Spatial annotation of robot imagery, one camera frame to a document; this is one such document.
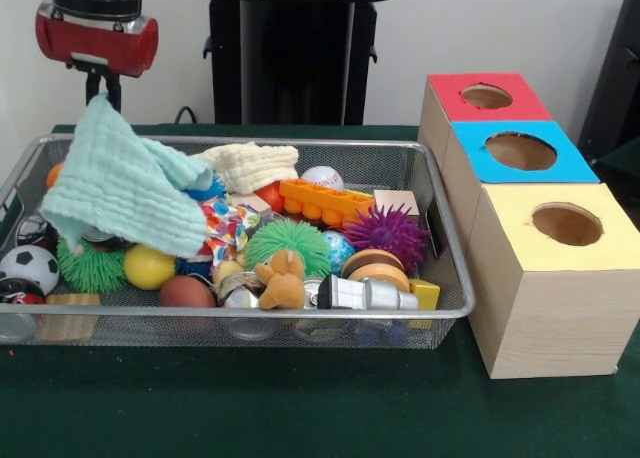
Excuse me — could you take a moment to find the tan plush animal toy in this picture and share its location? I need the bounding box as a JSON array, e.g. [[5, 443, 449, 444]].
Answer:
[[253, 250, 307, 310]]

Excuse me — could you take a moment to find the black equipment case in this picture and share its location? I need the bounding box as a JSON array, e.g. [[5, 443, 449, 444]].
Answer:
[[577, 0, 640, 179]]

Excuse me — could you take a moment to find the smooth yellow ball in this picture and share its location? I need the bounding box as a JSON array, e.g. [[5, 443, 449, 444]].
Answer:
[[123, 244, 177, 292]]

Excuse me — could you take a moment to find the dark green table cloth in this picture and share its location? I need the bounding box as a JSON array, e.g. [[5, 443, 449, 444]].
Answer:
[[0, 122, 640, 458]]

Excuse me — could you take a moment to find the small white baseball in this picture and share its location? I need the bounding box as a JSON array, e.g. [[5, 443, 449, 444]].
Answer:
[[300, 166, 345, 190]]

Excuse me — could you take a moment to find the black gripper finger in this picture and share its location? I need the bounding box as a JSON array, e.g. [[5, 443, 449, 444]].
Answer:
[[102, 71, 123, 113], [85, 70, 103, 105]]

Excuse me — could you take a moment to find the cream knitted cloth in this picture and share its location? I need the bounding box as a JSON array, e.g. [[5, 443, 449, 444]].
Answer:
[[192, 141, 300, 195]]

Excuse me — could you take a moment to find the wooden box with three holes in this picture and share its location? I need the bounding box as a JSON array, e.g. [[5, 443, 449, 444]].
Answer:
[[418, 72, 640, 379]]

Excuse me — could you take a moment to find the green spiky rubber ball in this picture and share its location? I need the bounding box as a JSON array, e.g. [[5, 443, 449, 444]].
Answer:
[[244, 219, 332, 279]]

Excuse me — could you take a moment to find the purple spiky rubber ball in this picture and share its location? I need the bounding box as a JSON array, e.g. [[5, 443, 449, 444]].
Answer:
[[343, 203, 432, 274]]

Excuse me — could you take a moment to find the shallow clear mesh bin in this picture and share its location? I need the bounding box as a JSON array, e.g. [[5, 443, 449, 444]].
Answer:
[[0, 132, 477, 352]]

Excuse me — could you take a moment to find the small brown toy football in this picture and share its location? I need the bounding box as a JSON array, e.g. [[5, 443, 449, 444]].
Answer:
[[159, 276, 217, 308]]

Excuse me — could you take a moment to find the light blue waffle cloth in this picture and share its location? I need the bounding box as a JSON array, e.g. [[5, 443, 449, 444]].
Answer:
[[39, 93, 215, 259]]

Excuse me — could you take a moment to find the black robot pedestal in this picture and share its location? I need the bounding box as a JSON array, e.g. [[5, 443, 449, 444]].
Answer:
[[192, 0, 404, 127]]

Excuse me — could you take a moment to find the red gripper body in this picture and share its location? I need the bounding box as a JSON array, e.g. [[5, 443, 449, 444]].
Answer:
[[35, 11, 160, 78]]

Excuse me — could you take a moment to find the orange toy building brick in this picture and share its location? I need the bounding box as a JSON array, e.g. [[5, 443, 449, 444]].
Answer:
[[278, 178, 376, 228]]

